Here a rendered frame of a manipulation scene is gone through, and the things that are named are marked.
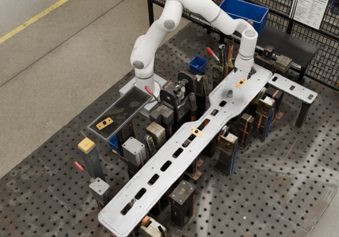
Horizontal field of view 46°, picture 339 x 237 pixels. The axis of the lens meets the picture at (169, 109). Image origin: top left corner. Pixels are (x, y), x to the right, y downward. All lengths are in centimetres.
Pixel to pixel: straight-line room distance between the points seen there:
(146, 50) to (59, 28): 238
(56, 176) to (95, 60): 186
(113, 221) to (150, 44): 99
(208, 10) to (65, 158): 127
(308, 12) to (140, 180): 146
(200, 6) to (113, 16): 262
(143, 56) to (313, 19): 109
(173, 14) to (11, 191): 140
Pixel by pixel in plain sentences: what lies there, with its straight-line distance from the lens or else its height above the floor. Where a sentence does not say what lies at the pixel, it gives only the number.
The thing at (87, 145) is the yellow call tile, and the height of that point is 116.
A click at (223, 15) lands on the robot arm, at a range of 216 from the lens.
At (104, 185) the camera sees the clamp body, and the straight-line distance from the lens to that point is 205.
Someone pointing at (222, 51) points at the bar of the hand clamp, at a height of 119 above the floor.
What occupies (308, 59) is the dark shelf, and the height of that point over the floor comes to 103.
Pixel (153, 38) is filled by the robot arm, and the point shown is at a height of 133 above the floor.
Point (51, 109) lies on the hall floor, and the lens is 383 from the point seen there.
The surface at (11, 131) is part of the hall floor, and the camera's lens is 380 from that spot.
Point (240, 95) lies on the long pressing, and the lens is 245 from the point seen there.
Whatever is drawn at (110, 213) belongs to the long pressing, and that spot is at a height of 100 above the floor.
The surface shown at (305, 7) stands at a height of 127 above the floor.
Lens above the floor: 284
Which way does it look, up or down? 51 degrees down
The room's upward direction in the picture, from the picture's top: 2 degrees counter-clockwise
